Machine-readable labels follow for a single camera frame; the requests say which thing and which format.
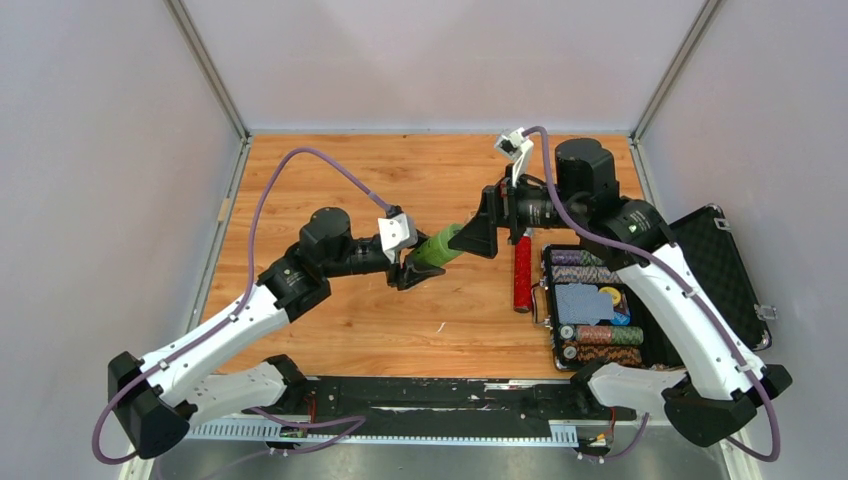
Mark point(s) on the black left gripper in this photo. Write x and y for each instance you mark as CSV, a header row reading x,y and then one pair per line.
x,y
411,274

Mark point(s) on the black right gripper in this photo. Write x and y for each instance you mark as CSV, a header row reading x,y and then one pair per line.
x,y
479,235

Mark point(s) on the green pill bottle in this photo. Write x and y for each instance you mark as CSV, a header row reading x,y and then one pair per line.
x,y
435,251

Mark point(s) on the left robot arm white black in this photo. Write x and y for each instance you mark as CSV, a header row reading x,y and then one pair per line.
x,y
159,397

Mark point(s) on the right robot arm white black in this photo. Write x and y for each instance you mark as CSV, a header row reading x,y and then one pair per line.
x,y
722,384

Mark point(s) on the red glitter tube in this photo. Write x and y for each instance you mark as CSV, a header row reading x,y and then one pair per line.
x,y
522,274

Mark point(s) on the green purple chip row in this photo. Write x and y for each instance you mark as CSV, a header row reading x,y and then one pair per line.
x,y
580,266

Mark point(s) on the blue playing card deck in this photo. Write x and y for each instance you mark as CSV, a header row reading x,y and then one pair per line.
x,y
582,304

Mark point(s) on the black poker chip case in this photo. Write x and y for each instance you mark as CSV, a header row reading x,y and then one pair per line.
x,y
713,258

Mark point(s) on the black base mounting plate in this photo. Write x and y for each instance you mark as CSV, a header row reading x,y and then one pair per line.
x,y
446,407

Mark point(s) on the orange black chip row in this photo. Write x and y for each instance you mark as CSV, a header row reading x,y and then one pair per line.
x,y
584,343

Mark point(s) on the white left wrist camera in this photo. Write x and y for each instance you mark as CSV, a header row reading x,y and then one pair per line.
x,y
396,234

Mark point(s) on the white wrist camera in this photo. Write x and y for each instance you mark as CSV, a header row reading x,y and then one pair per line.
x,y
396,234
517,148

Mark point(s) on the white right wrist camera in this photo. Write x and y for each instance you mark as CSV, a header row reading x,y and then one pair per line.
x,y
517,148

